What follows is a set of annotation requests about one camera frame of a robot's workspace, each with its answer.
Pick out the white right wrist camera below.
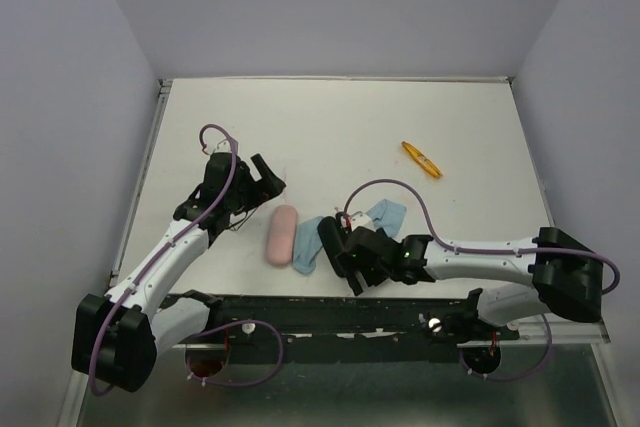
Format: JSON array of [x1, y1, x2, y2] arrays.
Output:
[[335, 211, 374, 231]]

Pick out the yellow transparent sunglasses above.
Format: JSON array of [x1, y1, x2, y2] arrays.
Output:
[[401, 141, 443, 179]]

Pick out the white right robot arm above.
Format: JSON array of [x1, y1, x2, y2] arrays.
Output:
[[328, 227, 604, 339]]

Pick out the black glasses case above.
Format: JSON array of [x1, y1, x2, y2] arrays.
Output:
[[317, 216, 348, 278]]

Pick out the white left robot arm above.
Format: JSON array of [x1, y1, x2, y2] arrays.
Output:
[[71, 153, 286, 392]]

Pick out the light blue cleaning cloth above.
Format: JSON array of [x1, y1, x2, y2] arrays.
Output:
[[366, 199, 407, 237]]

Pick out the pink glasses case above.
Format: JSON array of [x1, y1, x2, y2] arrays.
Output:
[[265, 205, 298, 267]]

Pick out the thin wire-frame glasses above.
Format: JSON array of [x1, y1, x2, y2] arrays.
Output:
[[226, 207, 258, 232]]

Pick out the aluminium table frame rail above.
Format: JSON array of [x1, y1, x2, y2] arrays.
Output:
[[107, 79, 173, 288]]

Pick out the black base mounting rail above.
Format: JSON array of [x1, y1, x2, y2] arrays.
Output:
[[185, 291, 519, 365]]

